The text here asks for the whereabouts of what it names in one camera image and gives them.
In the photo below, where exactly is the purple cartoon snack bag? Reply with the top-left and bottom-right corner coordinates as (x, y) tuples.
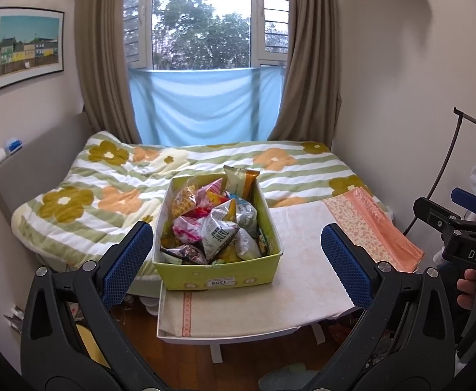
(160, 244), (207, 265)

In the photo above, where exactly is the pink white candy bag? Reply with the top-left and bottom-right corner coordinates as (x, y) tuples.
(173, 216), (204, 244)

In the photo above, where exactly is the silver grey snack bag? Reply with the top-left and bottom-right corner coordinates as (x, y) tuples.
(201, 209), (240, 263)

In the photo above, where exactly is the gold foil snack bag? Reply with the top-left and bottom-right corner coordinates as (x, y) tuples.
(171, 185), (197, 218)

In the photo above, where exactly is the light blue snack bag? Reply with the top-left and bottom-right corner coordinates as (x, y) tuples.
(229, 194), (258, 238)

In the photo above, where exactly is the pink marshmallow snack bag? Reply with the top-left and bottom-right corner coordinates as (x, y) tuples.
(185, 178), (229, 219)

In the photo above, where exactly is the green white potato chip bag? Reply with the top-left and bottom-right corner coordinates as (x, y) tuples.
(223, 165), (260, 201)

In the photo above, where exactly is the person's right hand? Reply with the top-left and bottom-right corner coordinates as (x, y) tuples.
(457, 269), (476, 310)

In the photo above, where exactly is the orange floral cloth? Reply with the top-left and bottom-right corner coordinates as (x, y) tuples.
(323, 187), (424, 273)

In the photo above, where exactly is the white cloth table mat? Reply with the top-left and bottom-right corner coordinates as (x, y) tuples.
(157, 201), (355, 343)

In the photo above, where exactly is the green cardboard box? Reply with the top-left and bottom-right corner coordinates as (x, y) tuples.
(152, 166), (283, 290)

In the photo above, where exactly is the floral striped quilt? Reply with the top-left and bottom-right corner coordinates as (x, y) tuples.
(10, 131), (385, 282)

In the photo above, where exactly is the white folding table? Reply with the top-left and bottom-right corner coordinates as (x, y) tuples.
(156, 288), (361, 366)

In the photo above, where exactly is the right brown curtain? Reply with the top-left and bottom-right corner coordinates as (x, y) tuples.
(269, 0), (341, 147)

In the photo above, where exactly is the brown curtain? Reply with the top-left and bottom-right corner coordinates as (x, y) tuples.
(75, 0), (142, 144)
(269, 0), (341, 147)

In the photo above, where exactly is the grey bed headboard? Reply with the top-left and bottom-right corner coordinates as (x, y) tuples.
(0, 112), (94, 221)

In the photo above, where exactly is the white blue item on headboard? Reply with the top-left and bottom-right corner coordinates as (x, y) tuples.
(0, 138), (22, 165)

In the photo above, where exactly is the light blue hanging cloth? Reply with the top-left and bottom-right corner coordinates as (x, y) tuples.
(128, 66), (285, 147)

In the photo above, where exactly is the framed houses picture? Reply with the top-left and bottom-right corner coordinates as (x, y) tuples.
(0, 6), (65, 90)

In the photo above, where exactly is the left brown curtain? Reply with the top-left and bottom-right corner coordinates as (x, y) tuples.
(75, 0), (142, 144)

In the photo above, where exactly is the black curved cable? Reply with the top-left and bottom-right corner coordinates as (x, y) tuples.
(402, 106), (476, 237)

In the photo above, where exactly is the window with white frame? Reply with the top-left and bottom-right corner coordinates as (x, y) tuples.
(122, 0), (289, 71)

